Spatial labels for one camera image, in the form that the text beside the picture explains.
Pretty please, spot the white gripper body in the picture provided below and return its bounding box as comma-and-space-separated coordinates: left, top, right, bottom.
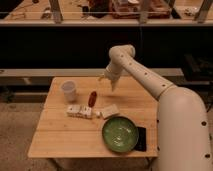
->
99, 64, 121, 82

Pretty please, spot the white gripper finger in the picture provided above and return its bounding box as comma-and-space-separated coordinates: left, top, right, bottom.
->
111, 81, 117, 92

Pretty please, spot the red pepper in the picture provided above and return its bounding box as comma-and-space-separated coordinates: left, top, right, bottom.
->
88, 91, 97, 107

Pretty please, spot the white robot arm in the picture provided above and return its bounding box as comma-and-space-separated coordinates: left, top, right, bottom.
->
103, 45, 213, 171

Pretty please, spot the beige sponge block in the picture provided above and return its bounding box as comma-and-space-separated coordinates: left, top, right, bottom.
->
101, 104, 119, 119

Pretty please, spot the translucent plastic cup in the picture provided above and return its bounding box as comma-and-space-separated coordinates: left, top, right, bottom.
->
61, 80, 77, 102

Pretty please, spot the wooden folding table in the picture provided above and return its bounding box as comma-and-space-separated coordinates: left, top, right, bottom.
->
28, 77, 157, 167

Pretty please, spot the green round plate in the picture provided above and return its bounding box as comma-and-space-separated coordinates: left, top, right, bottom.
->
102, 116, 139, 153

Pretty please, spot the black flat rectangular object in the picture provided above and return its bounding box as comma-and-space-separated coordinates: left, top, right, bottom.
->
134, 127, 147, 152

